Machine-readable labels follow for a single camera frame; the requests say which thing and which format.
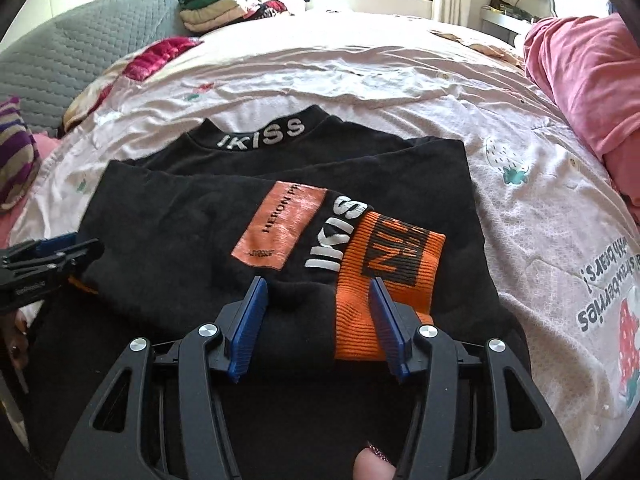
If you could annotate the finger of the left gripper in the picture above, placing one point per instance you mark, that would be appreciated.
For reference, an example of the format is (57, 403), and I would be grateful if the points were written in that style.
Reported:
(34, 257)

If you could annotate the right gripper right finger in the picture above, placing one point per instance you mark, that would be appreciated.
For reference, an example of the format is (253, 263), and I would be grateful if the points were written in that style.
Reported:
(478, 412)

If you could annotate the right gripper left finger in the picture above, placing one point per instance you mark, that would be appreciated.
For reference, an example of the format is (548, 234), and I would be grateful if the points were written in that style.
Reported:
(111, 440)

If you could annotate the black IKISS sweatshirt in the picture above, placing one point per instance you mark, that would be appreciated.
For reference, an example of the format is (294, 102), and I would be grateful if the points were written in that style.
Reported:
(315, 206)

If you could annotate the stack of folded clothes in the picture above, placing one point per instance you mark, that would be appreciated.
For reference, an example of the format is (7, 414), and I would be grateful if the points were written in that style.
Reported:
(201, 16)

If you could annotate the person's left hand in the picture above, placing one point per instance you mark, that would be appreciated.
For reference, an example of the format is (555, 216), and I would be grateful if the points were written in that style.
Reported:
(14, 328)

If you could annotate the person's right hand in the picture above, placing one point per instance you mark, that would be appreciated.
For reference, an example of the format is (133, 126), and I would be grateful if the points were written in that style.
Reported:
(372, 464)

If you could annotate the purple striped pillow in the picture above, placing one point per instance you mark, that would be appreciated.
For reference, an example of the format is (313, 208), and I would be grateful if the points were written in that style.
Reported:
(20, 158)

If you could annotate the grey quilted headboard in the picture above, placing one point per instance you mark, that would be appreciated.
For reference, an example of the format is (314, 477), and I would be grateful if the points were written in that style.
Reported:
(48, 67)

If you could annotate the pink strawberry print quilt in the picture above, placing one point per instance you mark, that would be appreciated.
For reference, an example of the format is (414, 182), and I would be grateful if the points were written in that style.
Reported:
(561, 245)

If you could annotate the red and cream pillow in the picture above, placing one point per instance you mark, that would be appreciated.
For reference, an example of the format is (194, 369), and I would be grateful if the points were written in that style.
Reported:
(136, 66)

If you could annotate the pink rolled blanket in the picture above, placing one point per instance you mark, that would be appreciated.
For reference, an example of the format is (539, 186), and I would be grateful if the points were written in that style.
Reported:
(589, 67)

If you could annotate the white side desk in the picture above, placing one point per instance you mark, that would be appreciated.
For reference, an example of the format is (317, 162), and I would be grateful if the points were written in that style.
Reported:
(506, 21)

